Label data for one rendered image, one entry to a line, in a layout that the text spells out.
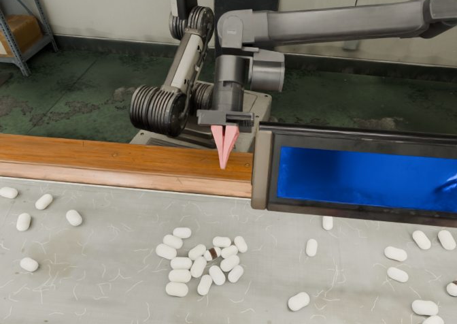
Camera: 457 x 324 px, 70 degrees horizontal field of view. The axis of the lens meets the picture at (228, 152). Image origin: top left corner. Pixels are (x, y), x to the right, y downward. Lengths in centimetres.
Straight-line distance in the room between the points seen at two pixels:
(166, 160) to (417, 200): 55
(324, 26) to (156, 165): 44
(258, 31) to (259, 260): 41
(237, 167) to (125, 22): 222
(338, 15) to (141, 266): 57
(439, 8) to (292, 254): 49
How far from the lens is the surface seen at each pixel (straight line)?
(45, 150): 87
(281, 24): 63
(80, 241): 70
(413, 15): 71
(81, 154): 82
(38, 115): 244
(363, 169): 30
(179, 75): 93
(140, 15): 274
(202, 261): 60
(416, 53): 273
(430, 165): 32
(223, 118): 57
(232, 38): 61
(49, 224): 74
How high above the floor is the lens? 129
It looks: 44 degrees down
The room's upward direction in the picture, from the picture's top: straight up
